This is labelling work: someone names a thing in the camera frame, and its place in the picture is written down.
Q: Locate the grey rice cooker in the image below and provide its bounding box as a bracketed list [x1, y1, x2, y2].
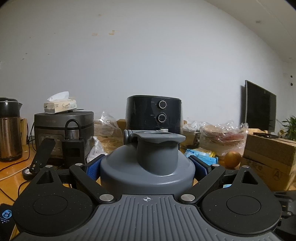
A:
[34, 111, 95, 165]

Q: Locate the small white plastic bag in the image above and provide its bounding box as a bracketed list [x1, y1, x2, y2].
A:
[86, 136, 109, 164]

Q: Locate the clear shaker bottle grey lid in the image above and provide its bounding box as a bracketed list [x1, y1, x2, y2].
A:
[100, 130, 196, 195]

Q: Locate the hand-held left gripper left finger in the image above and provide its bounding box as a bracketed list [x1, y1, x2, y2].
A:
[31, 154, 117, 205]

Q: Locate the smartphone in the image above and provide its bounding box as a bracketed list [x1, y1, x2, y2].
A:
[0, 203, 15, 241]

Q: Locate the green potted plant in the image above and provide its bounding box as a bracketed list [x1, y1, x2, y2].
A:
[276, 115, 296, 141]

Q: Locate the black flat device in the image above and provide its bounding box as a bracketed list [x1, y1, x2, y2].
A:
[253, 132, 278, 139]

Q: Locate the white cable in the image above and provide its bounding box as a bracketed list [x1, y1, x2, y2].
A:
[0, 173, 23, 181]

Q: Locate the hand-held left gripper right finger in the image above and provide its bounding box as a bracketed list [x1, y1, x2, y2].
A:
[178, 156, 267, 204]

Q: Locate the black folding phone stand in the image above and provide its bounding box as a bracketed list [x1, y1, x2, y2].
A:
[29, 138, 56, 174]

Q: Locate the round orange fruit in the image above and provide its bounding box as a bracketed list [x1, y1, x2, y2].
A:
[225, 151, 242, 169]

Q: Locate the brown steel electric kettle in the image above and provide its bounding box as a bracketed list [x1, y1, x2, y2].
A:
[0, 97, 23, 163]

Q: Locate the black air fryer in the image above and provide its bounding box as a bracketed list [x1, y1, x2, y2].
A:
[126, 95, 184, 149]

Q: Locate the clear bag of dried food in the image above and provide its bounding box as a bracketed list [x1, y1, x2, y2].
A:
[94, 111, 126, 153]

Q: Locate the white tissue pack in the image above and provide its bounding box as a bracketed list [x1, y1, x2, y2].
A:
[43, 91, 78, 114]

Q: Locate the black tape roll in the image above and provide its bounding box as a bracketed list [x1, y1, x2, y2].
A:
[22, 167, 35, 181]

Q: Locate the clear bag of flatbreads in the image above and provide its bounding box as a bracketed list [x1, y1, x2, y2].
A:
[199, 120, 249, 157]

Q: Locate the plastic-wrapped brown container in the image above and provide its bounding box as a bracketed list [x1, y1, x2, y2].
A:
[181, 118, 201, 149]

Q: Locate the black power cord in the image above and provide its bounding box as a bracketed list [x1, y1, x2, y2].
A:
[26, 123, 35, 145]

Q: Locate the thin black cable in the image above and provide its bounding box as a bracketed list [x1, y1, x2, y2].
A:
[0, 151, 29, 173]

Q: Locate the cardboard box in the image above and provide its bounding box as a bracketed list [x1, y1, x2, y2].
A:
[240, 134, 296, 191]

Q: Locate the wooden board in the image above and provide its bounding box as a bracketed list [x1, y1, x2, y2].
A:
[20, 118, 28, 145]

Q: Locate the black portable air pump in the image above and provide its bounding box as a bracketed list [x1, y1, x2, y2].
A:
[61, 119, 86, 168]

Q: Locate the black flat monitor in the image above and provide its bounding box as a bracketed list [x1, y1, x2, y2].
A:
[245, 80, 277, 133]

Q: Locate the black charging cable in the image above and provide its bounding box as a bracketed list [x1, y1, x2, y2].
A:
[17, 179, 31, 201]

